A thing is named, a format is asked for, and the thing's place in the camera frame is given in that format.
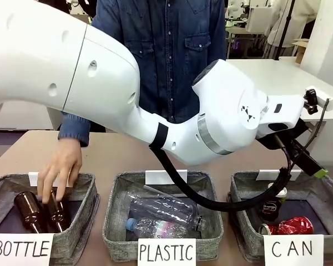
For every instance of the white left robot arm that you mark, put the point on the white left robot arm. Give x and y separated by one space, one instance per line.
72 69

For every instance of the white PLASTIC label card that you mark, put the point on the white PLASTIC label card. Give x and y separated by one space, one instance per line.
166 252

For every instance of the black stand pole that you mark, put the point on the black stand pole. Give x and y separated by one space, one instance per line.
289 27

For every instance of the crushed red can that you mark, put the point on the crushed red can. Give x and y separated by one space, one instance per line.
291 225

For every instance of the brown glass bottle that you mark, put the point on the brown glass bottle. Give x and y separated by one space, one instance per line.
58 216
29 210

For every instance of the person right forearm denim sleeve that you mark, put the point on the person right forearm denim sleeve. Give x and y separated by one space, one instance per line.
73 127

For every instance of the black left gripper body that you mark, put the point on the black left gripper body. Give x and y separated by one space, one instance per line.
287 133

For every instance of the cardboard box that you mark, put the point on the cardboard box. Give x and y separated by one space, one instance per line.
301 51

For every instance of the grey fabric plastic basket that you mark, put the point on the grey fabric plastic basket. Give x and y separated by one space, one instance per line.
113 207

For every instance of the white plastic basket back card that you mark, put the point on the white plastic basket back card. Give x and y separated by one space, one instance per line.
166 177

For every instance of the white background machine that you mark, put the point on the white background machine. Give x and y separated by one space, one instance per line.
258 16

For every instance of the background person white clothes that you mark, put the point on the background person white clothes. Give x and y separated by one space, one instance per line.
277 30

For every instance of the grey fabric bottle basket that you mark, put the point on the grey fabric bottle basket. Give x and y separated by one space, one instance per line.
86 199

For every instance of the black can red logo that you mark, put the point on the black can red logo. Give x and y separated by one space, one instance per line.
269 210

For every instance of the person right hand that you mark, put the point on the person right hand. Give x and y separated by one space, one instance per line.
62 166

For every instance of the white can basket back card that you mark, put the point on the white can basket back card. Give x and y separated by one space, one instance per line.
269 174

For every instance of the large clear plastic bottle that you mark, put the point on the large clear plastic bottle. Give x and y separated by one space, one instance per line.
166 210

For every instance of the person torso denim shirt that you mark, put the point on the person torso denim shirt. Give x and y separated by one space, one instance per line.
161 41

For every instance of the white bottle basket back card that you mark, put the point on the white bottle basket back card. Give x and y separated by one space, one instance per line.
33 178

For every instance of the white CAN label card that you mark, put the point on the white CAN label card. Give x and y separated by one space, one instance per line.
292 249

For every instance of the white BOTTLE label card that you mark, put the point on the white BOTTLE label card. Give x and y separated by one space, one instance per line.
22 249

